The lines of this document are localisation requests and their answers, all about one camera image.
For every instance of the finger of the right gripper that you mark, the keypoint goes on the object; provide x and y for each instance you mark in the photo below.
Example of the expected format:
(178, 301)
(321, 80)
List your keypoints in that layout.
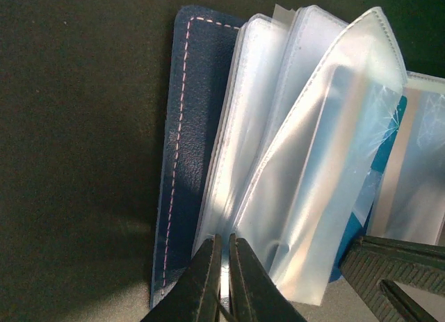
(375, 266)

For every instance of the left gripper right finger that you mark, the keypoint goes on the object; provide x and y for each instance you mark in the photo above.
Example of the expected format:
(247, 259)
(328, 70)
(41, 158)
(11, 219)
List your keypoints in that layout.
(253, 295)

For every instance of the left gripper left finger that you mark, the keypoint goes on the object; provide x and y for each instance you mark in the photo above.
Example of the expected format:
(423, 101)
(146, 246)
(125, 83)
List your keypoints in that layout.
(195, 297)

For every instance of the single blue card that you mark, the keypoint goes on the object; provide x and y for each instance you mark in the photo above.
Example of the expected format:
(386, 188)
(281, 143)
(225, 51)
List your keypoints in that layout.
(410, 203)
(359, 218)

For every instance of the blue card holder wallet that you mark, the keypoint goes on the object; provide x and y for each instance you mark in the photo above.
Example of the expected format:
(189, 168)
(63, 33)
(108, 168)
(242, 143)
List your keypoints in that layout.
(272, 126)

